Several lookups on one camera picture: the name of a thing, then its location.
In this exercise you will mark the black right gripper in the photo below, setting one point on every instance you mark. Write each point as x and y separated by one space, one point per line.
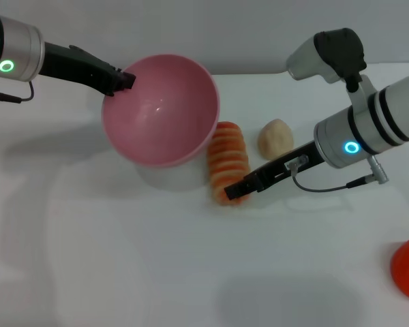
276 172

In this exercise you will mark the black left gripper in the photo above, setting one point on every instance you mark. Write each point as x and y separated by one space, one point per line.
75 68

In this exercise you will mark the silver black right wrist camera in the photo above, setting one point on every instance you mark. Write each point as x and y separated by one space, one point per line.
323 58

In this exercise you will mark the beige egg-shaped bun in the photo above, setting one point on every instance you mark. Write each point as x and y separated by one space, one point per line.
276 139

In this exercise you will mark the orange striped long bread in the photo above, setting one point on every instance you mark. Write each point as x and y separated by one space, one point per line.
228 153

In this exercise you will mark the pink plastic bowl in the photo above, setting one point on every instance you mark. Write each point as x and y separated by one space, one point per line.
160 112

